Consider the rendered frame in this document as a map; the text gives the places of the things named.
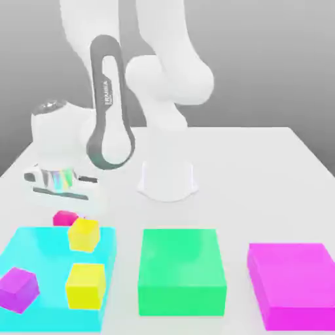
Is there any large magenta box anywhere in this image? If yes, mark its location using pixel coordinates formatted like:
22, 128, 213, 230
246, 242, 335, 332

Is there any large green box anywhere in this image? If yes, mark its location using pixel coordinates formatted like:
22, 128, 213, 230
137, 228, 228, 317

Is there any small yellow cube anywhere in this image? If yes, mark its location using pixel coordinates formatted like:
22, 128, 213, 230
67, 217, 101, 254
65, 263, 107, 311

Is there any small pink cube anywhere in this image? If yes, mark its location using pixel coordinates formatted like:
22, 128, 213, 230
52, 210, 80, 228

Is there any large cyan box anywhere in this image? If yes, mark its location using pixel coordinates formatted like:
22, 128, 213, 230
0, 226, 118, 334

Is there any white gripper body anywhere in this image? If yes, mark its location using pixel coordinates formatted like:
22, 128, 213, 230
30, 181, 103, 213

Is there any small purple cube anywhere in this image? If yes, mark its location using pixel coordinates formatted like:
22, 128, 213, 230
0, 266, 41, 314

